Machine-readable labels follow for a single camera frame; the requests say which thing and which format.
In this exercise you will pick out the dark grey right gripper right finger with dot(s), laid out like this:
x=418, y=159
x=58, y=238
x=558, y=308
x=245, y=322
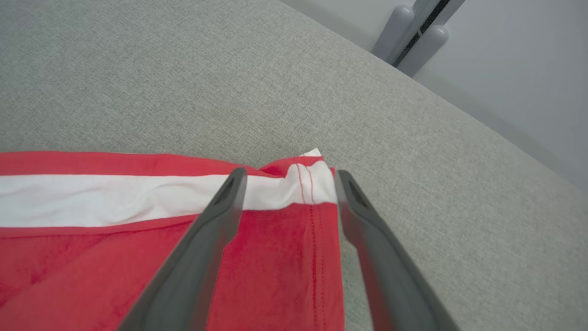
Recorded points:
x=386, y=276

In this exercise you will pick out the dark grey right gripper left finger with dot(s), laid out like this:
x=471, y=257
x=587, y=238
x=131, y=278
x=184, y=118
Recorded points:
x=193, y=271

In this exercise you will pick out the red shorts with white stripe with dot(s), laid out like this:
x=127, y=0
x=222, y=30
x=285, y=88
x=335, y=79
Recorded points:
x=275, y=276

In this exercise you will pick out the grey metal partition post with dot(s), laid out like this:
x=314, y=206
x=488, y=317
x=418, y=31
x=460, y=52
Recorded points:
x=390, y=32

